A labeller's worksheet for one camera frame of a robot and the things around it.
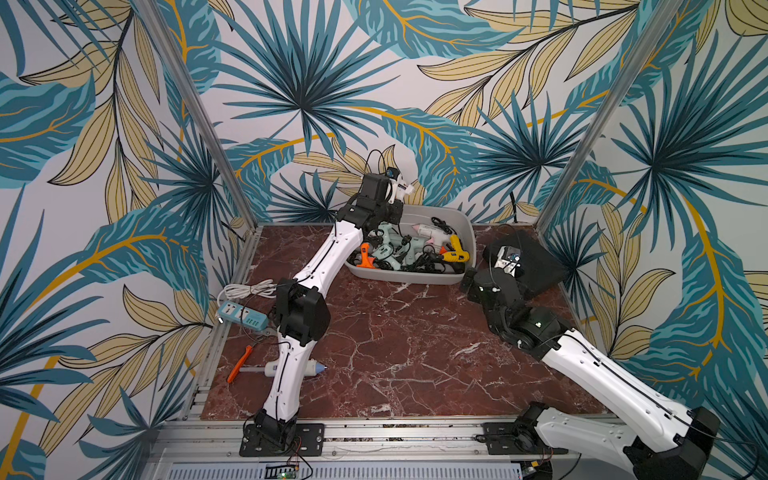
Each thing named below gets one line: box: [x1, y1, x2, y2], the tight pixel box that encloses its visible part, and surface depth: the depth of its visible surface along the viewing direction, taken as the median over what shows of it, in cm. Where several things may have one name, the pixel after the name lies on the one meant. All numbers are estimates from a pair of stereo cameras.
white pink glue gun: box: [412, 223, 450, 245], surface depth 115 cm
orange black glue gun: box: [356, 242, 376, 269], surface depth 102 cm
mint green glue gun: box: [375, 221, 393, 248], surface depth 108 cm
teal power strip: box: [218, 301, 269, 331], surface depth 94 cm
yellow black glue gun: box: [442, 234, 470, 263], surface depth 105 cm
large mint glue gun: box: [405, 236, 428, 266], surface depth 109 cm
